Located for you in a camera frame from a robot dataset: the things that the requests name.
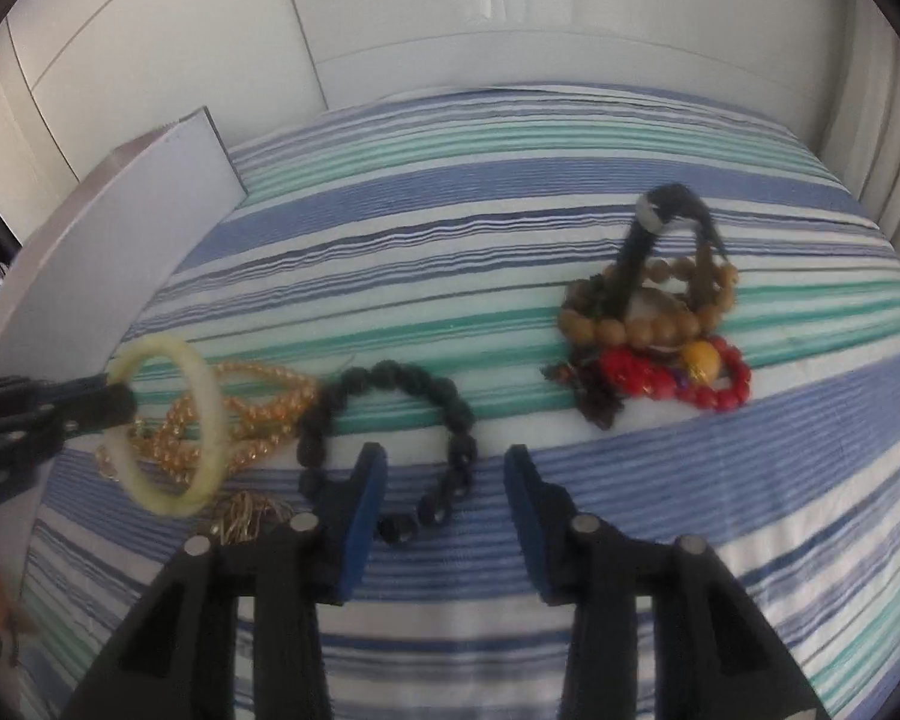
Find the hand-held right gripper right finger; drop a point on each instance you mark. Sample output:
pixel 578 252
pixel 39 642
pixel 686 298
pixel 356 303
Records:
pixel 521 517

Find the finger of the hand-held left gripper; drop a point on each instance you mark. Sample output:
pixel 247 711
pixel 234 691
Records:
pixel 15 457
pixel 82 394

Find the pale green jade bangle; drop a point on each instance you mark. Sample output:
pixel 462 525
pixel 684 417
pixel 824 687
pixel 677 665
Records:
pixel 214 405

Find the striped bed sheet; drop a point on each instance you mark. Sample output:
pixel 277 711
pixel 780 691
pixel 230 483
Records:
pixel 495 202

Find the white cardboard box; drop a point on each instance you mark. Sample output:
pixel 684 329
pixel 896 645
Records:
pixel 120 240

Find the white curtain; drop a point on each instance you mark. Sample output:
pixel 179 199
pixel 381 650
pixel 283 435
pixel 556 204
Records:
pixel 881 127

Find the white brown stone pendant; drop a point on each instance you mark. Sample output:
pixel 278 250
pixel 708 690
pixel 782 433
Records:
pixel 661 309

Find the white headboard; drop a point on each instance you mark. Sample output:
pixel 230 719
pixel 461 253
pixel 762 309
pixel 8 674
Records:
pixel 570 60

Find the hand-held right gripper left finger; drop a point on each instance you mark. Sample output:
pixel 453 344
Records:
pixel 364 510

